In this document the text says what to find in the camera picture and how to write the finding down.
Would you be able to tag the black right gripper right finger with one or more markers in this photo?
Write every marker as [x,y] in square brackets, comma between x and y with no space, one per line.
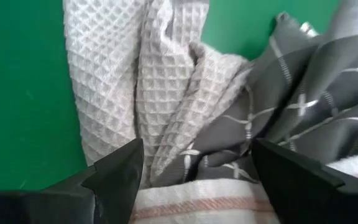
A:
[297,193]

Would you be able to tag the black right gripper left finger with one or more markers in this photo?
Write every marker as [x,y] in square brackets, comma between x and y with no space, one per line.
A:
[113,180]

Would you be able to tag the white towel with pink stripes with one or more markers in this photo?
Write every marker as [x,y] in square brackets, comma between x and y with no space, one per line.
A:
[204,202]

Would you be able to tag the dark grey plaid towel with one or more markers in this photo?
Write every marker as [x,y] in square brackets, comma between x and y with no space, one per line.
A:
[291,87]

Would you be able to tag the light grey waffle towel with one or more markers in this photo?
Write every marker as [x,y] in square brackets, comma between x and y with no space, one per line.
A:
[110,77]

